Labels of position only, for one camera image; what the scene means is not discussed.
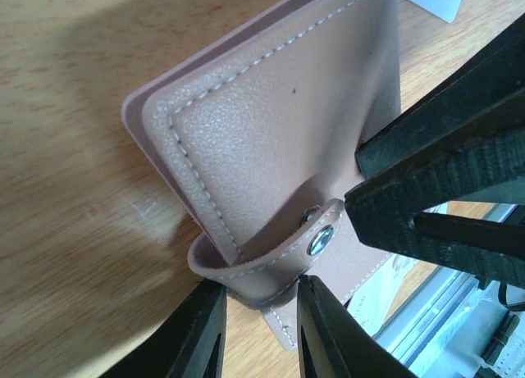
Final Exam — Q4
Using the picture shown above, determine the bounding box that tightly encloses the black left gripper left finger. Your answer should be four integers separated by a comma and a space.
103, 281, 227, 378

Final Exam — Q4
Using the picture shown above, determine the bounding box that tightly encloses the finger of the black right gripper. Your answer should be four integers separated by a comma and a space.
343, 86, 525, 313
355, 16, 524, 177

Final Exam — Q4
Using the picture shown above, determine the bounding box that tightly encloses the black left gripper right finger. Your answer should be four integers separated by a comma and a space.
297, 275, 414, 378

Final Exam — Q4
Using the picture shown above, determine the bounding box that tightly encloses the pink leather card holder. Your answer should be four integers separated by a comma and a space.
121, 0, 400, 351

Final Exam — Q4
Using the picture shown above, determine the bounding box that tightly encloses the white card pile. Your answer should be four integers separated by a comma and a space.
346, 255, 416, 336

